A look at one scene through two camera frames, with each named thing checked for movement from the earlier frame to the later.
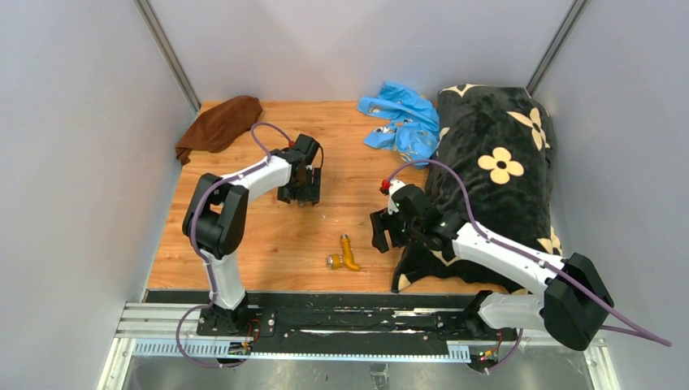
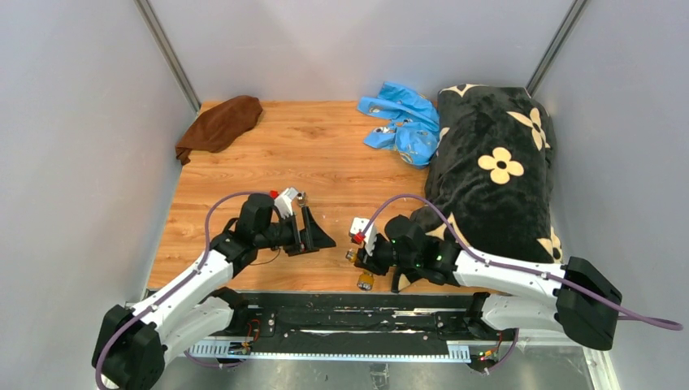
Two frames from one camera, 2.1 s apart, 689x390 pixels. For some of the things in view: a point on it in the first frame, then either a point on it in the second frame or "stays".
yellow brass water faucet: x=336 y=260 → x=366 y=279
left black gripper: x=311 y=192 → x=317 y=238
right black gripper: x=383 y=221 → x=371 y=262
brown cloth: x=218 y=125 stays
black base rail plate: x=340 y=317 stays
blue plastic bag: x=414 y=127 stays
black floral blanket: x=492 y=162 stays
